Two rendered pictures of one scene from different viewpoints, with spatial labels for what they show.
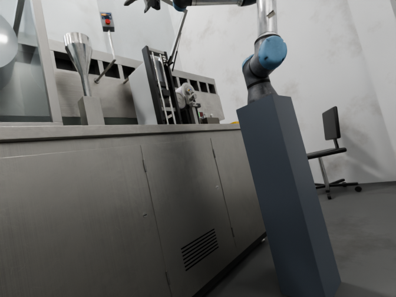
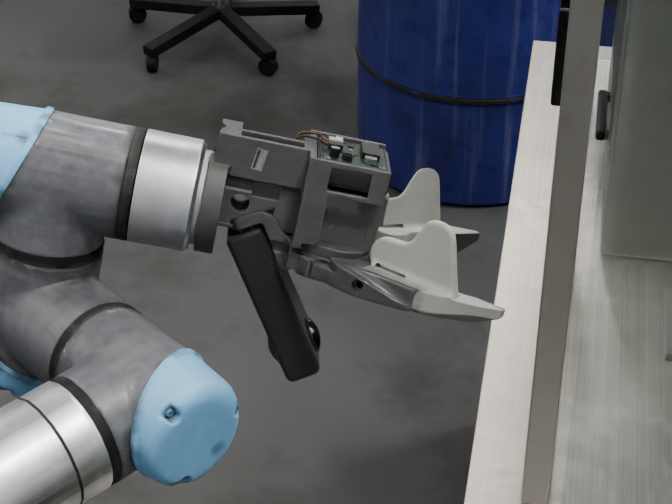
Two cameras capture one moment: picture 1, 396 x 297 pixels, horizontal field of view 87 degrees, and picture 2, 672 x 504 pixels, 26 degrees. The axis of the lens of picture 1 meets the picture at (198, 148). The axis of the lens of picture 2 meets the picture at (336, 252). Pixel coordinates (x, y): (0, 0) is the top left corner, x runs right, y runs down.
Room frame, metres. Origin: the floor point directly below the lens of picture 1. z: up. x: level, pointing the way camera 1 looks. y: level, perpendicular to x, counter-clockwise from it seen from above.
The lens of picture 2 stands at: (1.63, -0.36, 2.09)
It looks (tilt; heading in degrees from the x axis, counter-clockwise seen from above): 34 degrees down; 147
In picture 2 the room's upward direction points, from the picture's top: straight up
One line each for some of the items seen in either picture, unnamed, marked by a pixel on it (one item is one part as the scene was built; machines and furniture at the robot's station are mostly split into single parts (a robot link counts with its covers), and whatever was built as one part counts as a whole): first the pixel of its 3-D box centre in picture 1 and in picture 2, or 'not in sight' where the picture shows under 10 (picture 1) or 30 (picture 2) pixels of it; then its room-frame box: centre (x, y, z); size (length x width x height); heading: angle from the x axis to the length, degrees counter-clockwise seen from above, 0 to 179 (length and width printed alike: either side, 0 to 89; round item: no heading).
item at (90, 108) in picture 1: (88, 96); not in sight; (1.14, 0.54, 1.18); 0.14 x 0.14 x 0.57
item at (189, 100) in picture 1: (194, 114); not in sight; (1.54, -0.03, 1.05); 0.06 x 0.05 x 0.31; 47
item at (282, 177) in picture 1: (286, 192); not in sight; (1.03, -0.37, 0.45); 0.20 x 0.20 x 0.90; 43
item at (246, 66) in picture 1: (255, 71); not in sight; (1.02, -0.37, 1.07); 0.13 x 0.12 x 0.14; 9
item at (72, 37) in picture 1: (78, 45); not in sight; (1.14, 0.54, 1.50); 0.14 x 0.14 x 0.06
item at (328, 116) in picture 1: (319, 152); not in sight; (2.55, -1.42, 0.49); 0.62 x 0.62 x 0.98
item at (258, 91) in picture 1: (260, 93); not in sight; (1.03, -0.37, 0.95); 0.15 x 0.15 x 0.10
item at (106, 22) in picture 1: (106, 20); not in sight; (1.21, 0.37, 1.66); 0.07 x 0.07 x 0.10; 22
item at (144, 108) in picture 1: (143, 106); not in sight; (1.46, 0.32, 1.17); 0.34 x 0.05 x 0.54; 47
